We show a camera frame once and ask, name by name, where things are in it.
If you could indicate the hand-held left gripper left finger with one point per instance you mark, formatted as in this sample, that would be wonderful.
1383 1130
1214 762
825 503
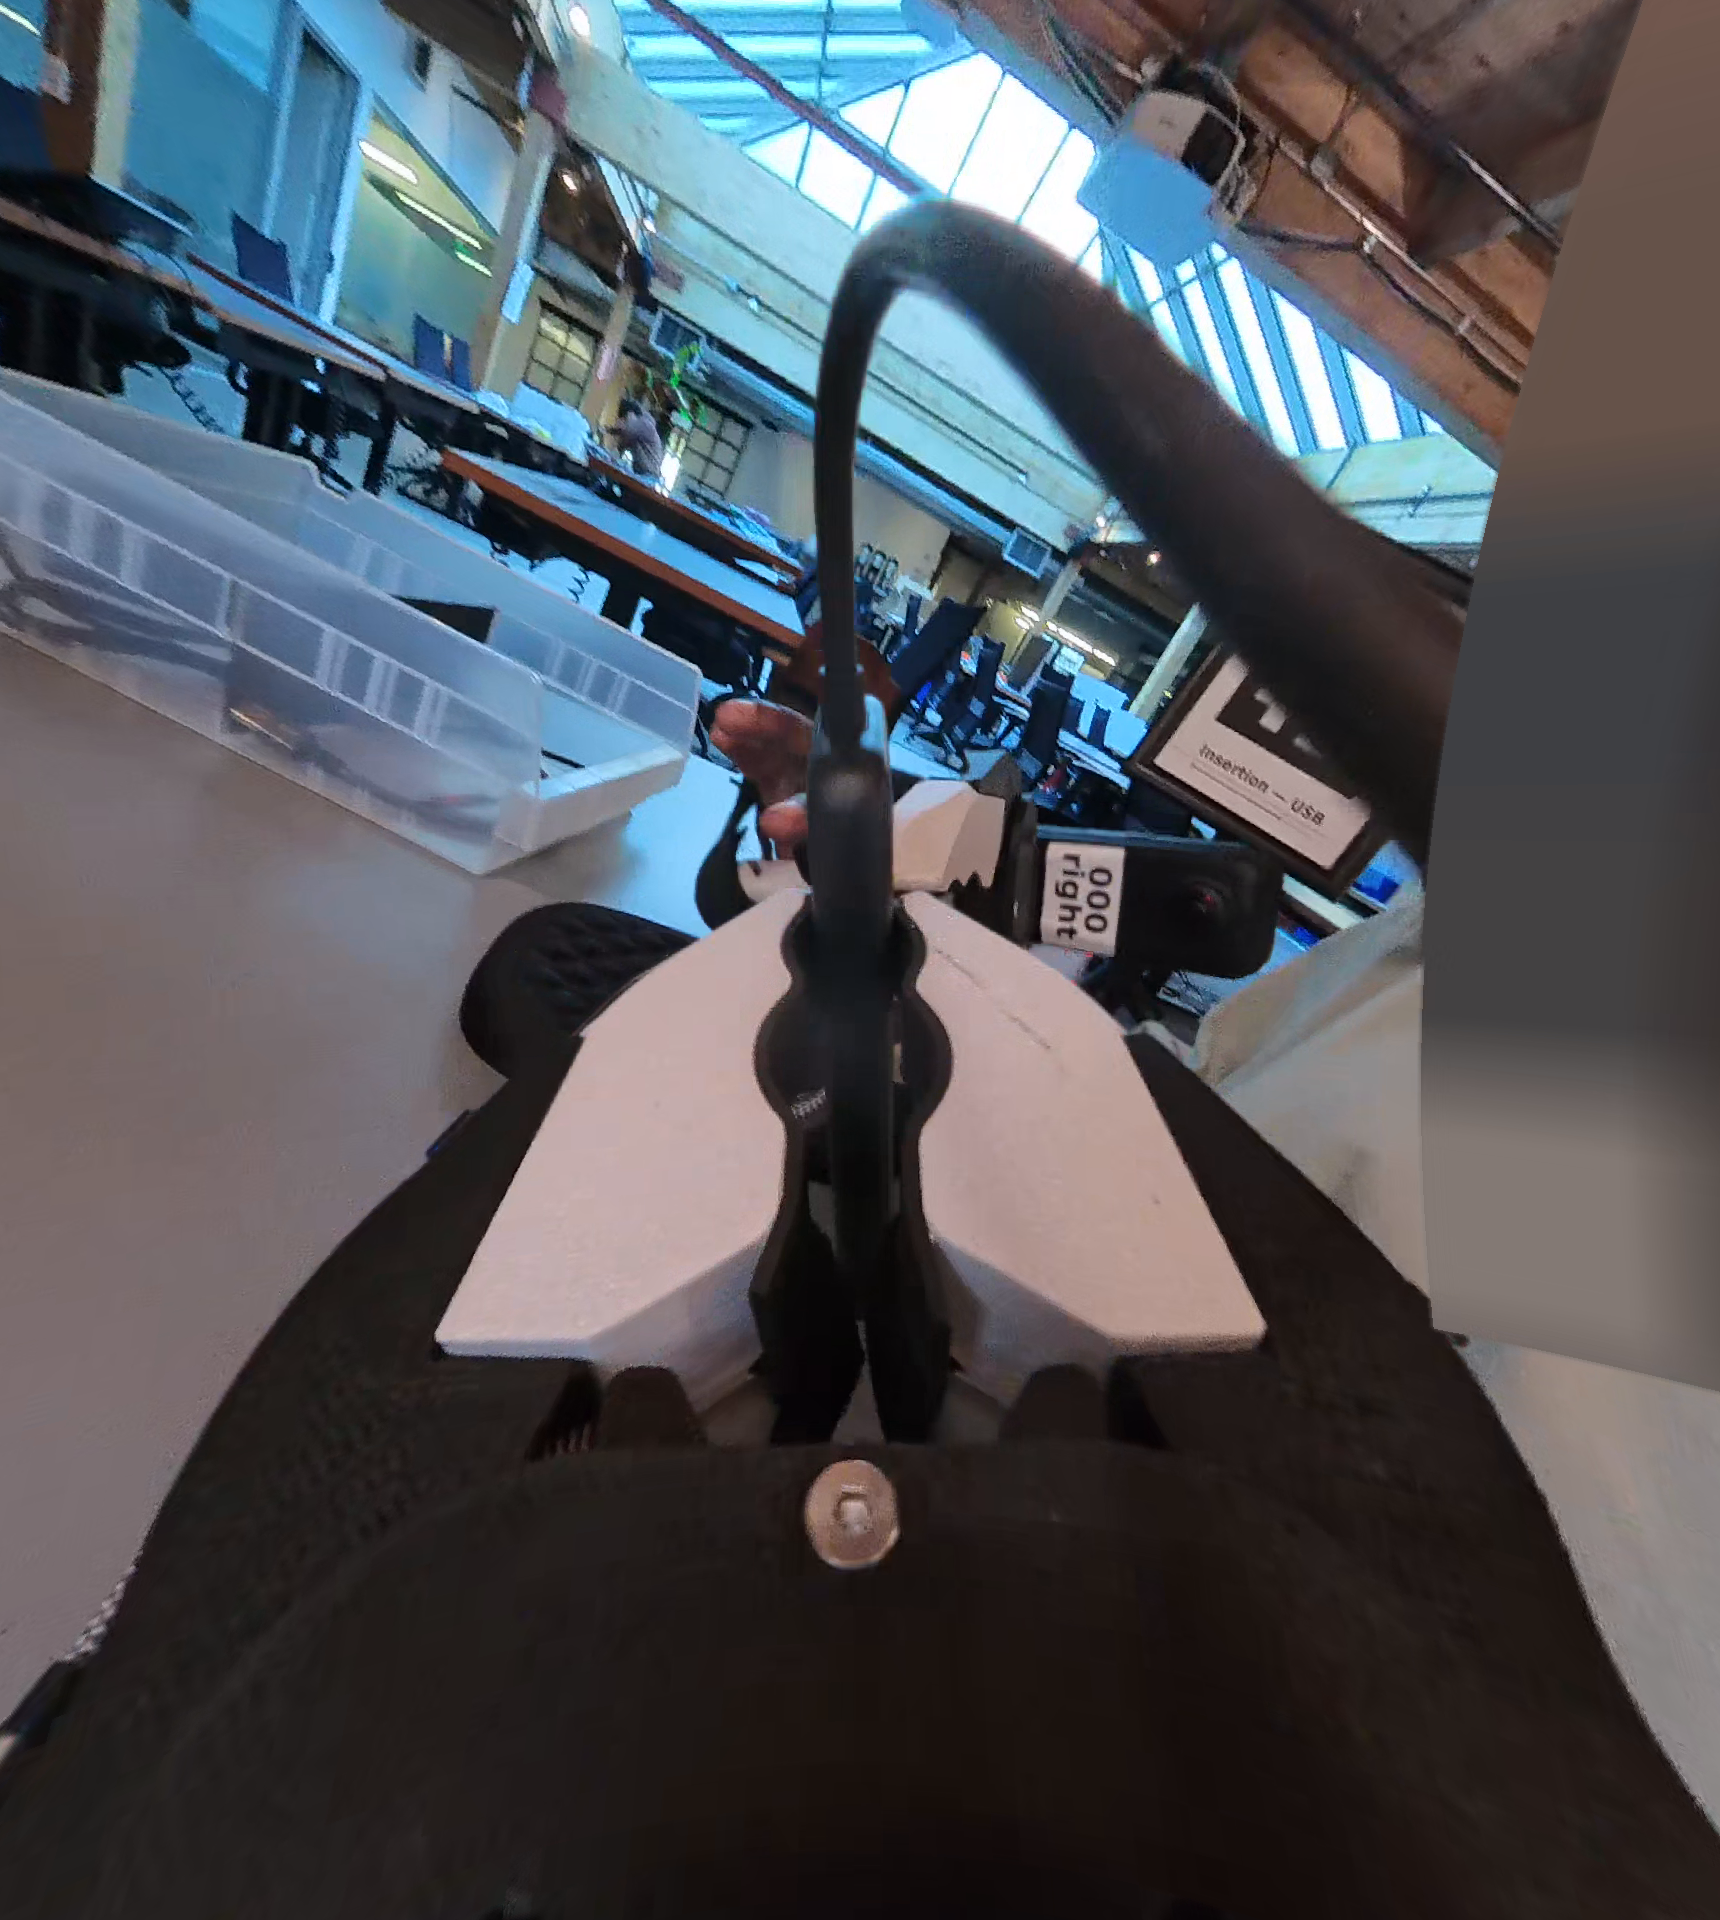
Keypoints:
621 1200

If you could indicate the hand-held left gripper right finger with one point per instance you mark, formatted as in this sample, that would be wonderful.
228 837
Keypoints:
1071 1200

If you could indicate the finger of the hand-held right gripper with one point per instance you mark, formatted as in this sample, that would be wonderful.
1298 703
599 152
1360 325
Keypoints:
943 840

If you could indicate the clear plastic bin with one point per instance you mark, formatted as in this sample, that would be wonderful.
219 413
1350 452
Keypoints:
591 705

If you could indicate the person's right hand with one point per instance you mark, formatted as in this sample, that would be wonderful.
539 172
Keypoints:
766 742

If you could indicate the framed marker sign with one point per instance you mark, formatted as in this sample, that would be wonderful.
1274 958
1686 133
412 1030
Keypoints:
1251 818

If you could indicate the group of dark office chairs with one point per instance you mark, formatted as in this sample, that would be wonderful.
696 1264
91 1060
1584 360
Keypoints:
950 645

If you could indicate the black quilted mat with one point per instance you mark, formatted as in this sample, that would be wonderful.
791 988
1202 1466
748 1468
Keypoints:
561 975

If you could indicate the row of wooden office desks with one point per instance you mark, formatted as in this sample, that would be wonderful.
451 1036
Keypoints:
621 540

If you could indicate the black bin divider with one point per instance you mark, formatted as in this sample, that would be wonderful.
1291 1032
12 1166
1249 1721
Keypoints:
448 619

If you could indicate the white ceiling projector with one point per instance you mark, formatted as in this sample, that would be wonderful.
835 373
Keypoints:
1153 203

